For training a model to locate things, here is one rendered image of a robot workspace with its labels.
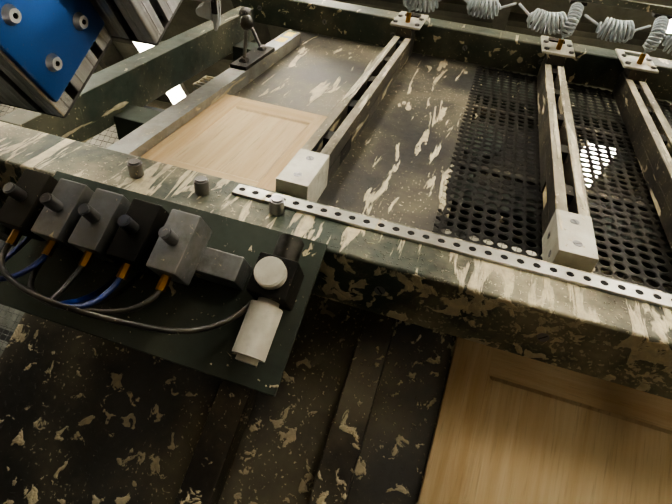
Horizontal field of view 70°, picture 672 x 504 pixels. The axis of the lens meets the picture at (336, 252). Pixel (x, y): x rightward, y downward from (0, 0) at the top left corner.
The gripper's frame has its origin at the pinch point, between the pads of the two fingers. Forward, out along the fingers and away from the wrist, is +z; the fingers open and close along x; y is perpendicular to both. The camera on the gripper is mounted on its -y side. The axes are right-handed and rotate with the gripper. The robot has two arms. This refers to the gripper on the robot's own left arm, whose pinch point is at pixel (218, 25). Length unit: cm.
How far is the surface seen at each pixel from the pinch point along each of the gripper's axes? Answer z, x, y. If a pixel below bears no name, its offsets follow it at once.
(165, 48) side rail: 8.3, -3.4, 15.9
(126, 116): 16.9, 23.8, 20.6
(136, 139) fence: 9, 50, 10
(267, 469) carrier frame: 49, 98, -20
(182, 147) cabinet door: 11.5, 47.9, 1.4
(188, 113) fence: 9.8, 34.9, 2.4
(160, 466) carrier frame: 52, 97, 0
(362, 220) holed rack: 8, 76, -34
